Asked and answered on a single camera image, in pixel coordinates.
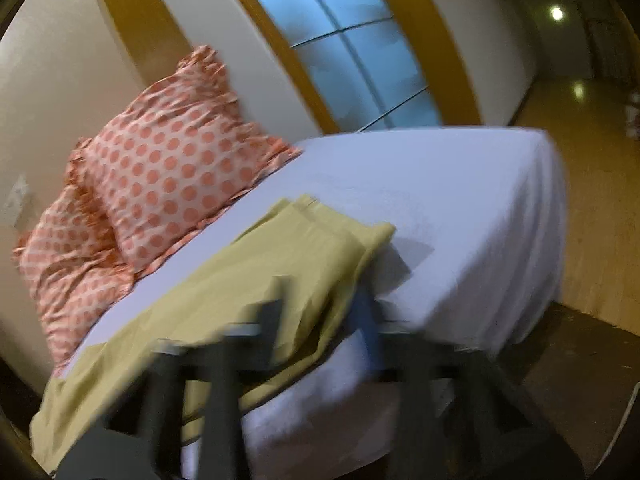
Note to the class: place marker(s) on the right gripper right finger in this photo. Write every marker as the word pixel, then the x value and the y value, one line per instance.
pixel 459 415

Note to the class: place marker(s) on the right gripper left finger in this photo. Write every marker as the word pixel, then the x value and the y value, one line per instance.
pixel 184 393

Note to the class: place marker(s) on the olive green pants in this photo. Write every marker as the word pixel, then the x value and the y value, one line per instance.
pixel 321 253

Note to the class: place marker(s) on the left polka dot pillow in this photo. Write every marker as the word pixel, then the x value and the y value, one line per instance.
pixel 71 265

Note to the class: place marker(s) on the polka dot pillow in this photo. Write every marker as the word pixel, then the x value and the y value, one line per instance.
pixel 71 265
pixel 175 159

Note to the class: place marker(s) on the white bed sheet mattress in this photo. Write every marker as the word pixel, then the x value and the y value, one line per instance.
pixel 476 257

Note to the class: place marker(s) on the right polka dot pillow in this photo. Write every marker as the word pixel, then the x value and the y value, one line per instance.
pixel 175 159

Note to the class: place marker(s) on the frosted glass window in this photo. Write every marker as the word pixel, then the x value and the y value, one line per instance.
pixel 359 60

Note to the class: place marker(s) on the wall switch plate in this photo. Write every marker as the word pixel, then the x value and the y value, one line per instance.
pixel 17 199

